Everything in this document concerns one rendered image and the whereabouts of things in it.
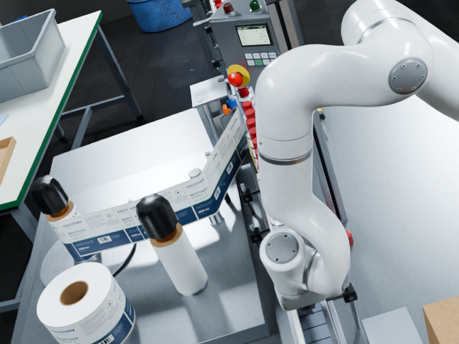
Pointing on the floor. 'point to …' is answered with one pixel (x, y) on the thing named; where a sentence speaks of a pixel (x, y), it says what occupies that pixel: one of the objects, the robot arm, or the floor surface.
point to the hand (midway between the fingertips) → (307, 306)
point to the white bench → (51, 121)
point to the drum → (158, 14)
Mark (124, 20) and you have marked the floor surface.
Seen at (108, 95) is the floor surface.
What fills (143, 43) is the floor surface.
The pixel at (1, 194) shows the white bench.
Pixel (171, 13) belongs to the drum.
